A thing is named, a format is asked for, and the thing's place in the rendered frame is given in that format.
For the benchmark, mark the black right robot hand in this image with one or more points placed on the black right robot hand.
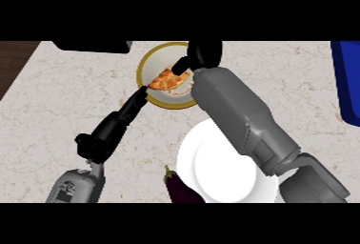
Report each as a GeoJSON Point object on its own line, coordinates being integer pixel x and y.
{"type": "Point", "coordinates": [204, 52]}

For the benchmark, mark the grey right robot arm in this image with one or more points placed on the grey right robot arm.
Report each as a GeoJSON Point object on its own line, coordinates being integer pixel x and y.
{"type": "Point", "coordinates": [248, 124]}

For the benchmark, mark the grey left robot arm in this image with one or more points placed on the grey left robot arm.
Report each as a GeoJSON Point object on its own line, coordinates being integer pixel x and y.
{"type": "Point", "coordinates": [77, 186]}

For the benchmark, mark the yellow rimmed white plate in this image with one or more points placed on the yellow rimmed white plate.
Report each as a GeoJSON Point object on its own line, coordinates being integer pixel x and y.
{"type": "Point", "coordinates": [156, 63]}

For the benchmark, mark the golden brown croissant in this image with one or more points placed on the golden brown croissant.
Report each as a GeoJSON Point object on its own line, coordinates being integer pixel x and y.
{"type": "Point", "coordinates": [167, 80]}

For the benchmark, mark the white bowl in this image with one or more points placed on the white bowl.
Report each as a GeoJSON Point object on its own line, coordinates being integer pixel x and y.
{"type": "Point", "coordinates": [220, 171]}

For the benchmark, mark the black appliance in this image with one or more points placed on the black appliance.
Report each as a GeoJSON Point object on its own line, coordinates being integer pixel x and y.
{"type": "Point", "coordinates": [93, 46]}

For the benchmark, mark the blue tray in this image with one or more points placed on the blue tray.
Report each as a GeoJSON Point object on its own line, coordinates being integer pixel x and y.
{"type": "Point", "coordinates": [347, 79]}

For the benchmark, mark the dark purple eggplant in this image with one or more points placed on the dark purple eggplant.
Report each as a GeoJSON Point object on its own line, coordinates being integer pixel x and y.
{"type": "Point", "coordinates": [180, 189]}

